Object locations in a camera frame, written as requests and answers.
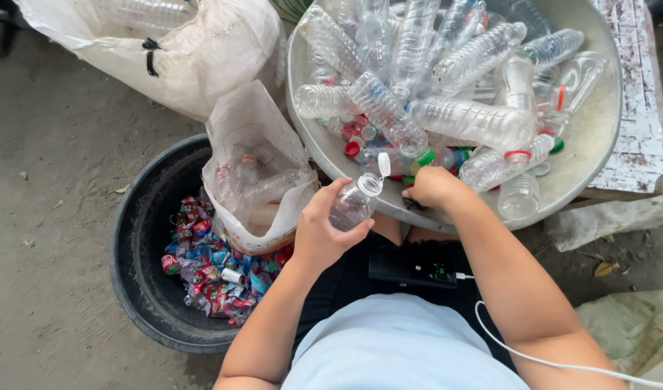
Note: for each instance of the black furniture frame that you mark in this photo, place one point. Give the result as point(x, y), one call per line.
point(6, 32)

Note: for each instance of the heap of clear plastic bottles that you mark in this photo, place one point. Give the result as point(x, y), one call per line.
point(472, 119)

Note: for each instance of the person's left hand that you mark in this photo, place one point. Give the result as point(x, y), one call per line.
point(315, 233)

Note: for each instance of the dry brown leaf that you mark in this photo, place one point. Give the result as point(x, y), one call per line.
point(605, 268)

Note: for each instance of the black power bank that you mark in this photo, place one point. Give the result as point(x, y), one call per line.
point(407, 265)

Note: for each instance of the heap of torn bottle labels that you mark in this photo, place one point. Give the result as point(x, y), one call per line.
point(212, 281)

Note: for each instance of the pile of stripped empty bottles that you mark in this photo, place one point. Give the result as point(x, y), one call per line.
point(266, 187)

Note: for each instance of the small black cutter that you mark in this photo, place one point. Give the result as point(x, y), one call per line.
point(414, 205)

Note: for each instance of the small clear white-capped bottle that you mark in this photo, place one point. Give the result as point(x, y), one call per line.
point(356, 203)

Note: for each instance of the person's right fingers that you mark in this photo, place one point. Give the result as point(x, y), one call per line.
point(415, 190)

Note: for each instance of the small white woven sack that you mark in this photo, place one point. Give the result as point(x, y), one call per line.
point(245, 119)

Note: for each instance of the black round tub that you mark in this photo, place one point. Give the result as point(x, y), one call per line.
point(142, 244)

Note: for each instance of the black shorts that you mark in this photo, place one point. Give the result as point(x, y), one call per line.
point(337, 287)

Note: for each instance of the heap of coloured bottle caps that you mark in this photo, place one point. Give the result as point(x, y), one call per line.
point(352, 149)

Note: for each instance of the large round metal basin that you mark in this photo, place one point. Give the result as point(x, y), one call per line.
point(591, 135)

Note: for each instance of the person's right hand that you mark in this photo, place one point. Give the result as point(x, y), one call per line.
point(437, 187)

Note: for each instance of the large white woven sack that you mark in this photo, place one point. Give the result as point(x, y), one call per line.
point(212, 59)

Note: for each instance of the worn white painted table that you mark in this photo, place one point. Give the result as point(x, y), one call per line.
point(629, 81)

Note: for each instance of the light blue shirt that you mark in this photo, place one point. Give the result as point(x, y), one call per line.
point(396, 346)

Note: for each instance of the crumpled white sack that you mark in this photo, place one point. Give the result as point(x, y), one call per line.
point(608, 222)

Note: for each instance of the pale green woven sack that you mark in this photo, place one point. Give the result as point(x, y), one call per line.
point(645, 325)

